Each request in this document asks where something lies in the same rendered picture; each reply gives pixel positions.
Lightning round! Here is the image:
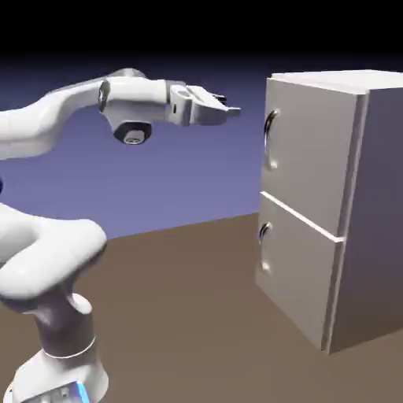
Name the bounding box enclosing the short white cabinet door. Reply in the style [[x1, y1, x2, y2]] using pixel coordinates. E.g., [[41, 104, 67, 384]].
[[253, 191, 346, 351]]

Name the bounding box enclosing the long curved metal handle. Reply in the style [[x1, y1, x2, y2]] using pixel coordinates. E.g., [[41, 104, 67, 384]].
[[263, 109, 281, 171]]

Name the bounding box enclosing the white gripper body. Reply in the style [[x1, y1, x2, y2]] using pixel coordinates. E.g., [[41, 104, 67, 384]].
[[187, 84, 230, 128]]

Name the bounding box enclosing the white cabinet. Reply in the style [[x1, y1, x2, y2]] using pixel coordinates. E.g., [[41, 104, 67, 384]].
[[253, 69, 403, 356]]

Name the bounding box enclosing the tall white cabinet door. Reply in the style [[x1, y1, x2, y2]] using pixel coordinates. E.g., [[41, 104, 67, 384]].
[[260, 77, 370, 238]]

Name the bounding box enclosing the short curved metal handle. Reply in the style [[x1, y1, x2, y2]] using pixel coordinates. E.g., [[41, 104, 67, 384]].
[[257, 222, 274, 274]]

